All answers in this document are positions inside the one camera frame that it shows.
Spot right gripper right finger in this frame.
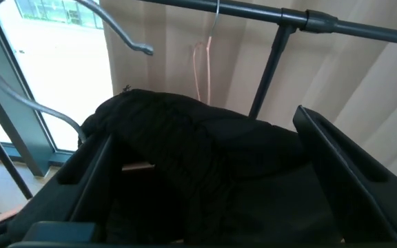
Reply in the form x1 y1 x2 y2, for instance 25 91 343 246
292 105 397 242

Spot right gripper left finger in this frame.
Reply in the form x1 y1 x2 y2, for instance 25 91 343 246
7 132 124 242

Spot black shorts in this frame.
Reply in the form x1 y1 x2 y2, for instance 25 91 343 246
79 88 344 244

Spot black clothes rack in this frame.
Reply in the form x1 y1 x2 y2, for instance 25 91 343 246
0 0 397 200

